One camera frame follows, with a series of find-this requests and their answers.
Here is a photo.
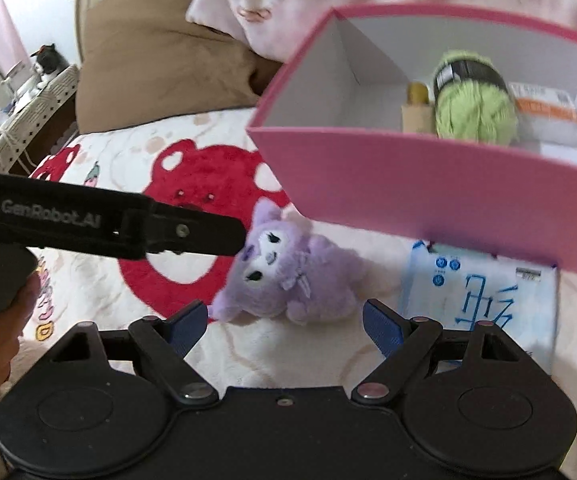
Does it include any brown pillow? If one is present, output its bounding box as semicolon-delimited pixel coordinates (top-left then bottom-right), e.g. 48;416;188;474
76;0;289;135

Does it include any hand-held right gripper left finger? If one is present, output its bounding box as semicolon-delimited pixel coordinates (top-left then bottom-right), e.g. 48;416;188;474
48;299;220;406

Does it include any beige headboard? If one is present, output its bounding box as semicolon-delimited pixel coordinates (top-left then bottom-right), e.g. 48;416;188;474
75;0;102;68

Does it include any white perforated basket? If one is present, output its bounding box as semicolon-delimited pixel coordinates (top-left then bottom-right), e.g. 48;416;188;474
0;64;80;177

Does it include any grey white cat plush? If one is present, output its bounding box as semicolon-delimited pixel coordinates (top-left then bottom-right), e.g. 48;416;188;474
29;42;72;86

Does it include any purple plush toy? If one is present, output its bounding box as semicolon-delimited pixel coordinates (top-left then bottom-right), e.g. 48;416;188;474
208;197;369;325

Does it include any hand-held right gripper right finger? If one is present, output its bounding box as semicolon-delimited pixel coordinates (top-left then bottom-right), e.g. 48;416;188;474
350;298;535;406

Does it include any gold-capped foundation bottle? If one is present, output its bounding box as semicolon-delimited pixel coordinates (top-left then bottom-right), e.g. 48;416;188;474
401;81;436;135

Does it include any green yarn ball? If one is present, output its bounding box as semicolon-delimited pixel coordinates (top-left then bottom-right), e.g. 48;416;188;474
431;49;521;145

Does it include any pink cardboard box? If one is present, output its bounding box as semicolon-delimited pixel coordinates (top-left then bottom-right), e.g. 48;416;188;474
246;2;577;276

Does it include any clear floss pick box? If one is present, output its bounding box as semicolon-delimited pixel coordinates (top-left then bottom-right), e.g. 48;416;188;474
508;81;577;150

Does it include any red bear printed blanket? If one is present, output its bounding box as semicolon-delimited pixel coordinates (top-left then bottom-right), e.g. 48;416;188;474
0;105;577;461

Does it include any blue wet wipes pack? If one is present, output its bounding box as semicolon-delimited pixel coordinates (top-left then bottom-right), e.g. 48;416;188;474
398;240;559;376

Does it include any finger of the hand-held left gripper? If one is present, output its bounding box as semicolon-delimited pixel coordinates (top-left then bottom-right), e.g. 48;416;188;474
144;199;248;259

